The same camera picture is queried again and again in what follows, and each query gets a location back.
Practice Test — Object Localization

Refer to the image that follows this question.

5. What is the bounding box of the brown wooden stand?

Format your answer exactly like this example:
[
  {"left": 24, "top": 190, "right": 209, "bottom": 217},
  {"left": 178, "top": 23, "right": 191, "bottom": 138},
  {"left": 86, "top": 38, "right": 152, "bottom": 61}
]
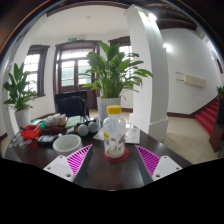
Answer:
[{"left": 209, "top": 96, "right": 224, "bottom": 153}]

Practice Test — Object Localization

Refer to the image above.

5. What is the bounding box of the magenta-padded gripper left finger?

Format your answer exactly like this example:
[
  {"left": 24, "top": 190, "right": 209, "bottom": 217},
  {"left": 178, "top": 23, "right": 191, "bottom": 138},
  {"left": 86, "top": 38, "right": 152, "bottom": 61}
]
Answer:
[{"left": 42, "top": 143, "right": 95, "bottom": 188}]

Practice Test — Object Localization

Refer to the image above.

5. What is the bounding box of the brown wooden double door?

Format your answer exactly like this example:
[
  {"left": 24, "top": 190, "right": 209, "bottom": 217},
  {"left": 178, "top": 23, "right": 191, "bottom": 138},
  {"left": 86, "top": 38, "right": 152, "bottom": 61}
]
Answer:
[{"left": 53, "top": 39, "right": 102, "bottom": 111}]

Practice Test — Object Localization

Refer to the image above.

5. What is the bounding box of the red-carpeted staircase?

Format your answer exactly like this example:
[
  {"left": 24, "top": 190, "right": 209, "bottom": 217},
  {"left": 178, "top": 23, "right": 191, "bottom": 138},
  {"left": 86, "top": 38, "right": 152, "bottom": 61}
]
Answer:
[{"left": 194, "top": 99, "right": 219, "bottom": 136}]

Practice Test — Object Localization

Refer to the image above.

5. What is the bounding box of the black chair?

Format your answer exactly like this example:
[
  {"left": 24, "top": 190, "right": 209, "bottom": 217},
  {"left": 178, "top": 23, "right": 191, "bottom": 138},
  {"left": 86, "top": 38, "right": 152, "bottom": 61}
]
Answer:
[{"left": 54, "top": 90, "right": 90, "bottom": 118}]

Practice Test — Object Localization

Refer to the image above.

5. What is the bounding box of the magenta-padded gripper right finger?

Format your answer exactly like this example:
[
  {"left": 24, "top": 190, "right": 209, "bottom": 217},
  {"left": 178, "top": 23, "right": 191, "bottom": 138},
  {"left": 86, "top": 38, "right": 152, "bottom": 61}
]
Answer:
[{"left": 134, "top": 144, "right": 184, "bottom": 187}]

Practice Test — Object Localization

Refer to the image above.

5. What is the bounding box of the white wall radiator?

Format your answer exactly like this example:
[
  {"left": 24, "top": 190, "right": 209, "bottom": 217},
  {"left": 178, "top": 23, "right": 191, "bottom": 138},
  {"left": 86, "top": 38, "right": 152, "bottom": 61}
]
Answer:
[{"left": 175, "top": 70, "right": 207, "bottom": 88}]

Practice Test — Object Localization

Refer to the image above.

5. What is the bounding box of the leafy plant in white pot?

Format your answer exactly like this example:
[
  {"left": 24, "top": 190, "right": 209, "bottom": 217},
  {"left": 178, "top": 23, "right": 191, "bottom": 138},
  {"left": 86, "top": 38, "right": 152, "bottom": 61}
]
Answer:
[
  {"left": 2, "top": 62, "right": 38, "bottom": 129},
  {"left": 81, "top": 41, "right": 154, "bottom": 123}
]

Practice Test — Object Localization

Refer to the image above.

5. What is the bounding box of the small green plant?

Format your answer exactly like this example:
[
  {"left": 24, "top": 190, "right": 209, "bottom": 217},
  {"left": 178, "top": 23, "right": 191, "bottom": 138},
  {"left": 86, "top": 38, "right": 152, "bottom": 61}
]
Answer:
[{"left": 215, "top": 85, "right": 224, "bottom": 98}]

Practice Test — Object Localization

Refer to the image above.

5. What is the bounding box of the brown tray with snack jars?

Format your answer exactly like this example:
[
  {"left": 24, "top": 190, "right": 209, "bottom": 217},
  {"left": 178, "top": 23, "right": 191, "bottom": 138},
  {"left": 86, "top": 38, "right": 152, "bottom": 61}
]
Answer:
[{"left": 42, "top": 113, "right": 68, "bottom": 135}]

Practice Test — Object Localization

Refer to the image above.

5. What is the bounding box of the clear bottle with yellow cap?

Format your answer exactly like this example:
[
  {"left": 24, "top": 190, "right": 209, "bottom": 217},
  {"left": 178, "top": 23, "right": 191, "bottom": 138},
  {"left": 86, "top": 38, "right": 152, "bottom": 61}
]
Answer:
[{"left": 102, "top": 104, "right": 128, "bottom": 159}]

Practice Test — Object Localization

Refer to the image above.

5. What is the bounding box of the sheet of colourful stickers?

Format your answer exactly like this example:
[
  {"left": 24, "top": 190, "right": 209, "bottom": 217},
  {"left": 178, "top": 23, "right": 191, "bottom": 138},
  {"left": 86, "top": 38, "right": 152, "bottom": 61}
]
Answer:
[{"left": 8, "top": 132, "right": 34, "bottom": 149}]

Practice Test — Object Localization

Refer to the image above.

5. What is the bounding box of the flat round red coaster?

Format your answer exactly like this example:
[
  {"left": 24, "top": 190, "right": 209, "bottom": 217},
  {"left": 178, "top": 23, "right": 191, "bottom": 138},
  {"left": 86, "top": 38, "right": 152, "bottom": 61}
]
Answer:
[{"left": 103, "top": 146, "right": 130, "bottom": 164}]

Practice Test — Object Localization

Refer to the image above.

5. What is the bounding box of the red plastic box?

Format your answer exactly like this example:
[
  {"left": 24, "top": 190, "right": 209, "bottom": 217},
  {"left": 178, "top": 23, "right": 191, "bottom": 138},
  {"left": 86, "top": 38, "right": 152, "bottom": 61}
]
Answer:
[{"left": 20, "top": 124, "right": 43, "bottom": 140}]

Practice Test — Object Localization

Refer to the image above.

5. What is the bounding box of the grey round ball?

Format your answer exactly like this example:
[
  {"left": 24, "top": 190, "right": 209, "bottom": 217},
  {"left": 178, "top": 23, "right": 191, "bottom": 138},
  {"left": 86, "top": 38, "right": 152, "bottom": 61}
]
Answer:
[
  {"left": 87, "top": 120, "right": 100, "bottom": 134},
  {"left": 77, "top": 123, "right": 90, "bottom": 137}
]

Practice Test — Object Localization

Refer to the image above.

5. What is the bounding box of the black flat device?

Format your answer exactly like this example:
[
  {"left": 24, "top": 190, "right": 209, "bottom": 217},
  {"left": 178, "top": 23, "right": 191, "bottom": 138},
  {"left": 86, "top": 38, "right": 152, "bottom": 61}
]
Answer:
[{"left": 36, "top": 133, "right": 62, "bottom": 147}]

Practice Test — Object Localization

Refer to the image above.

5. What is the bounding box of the white speckled mug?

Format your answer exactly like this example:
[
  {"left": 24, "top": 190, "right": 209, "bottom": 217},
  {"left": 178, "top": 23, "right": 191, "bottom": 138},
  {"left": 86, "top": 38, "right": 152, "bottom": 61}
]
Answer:
[{"left": 52, "top": 133, "right": 84, "bottom": 157}]

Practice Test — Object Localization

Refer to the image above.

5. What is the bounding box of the white emergency wall lamp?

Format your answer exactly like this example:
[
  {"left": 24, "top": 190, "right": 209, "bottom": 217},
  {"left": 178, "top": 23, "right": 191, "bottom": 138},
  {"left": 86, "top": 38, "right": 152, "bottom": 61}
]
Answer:
[{"left": 146, "top": 11, "right": 158, "bottom": 22}]

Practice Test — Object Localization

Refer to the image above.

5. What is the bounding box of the green cloth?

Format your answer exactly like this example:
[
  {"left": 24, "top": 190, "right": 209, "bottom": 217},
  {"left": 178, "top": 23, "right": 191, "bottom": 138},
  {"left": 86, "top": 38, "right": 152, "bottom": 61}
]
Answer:
[{"left": 64, "top": 115, "right": 83, "bottom": 129}]

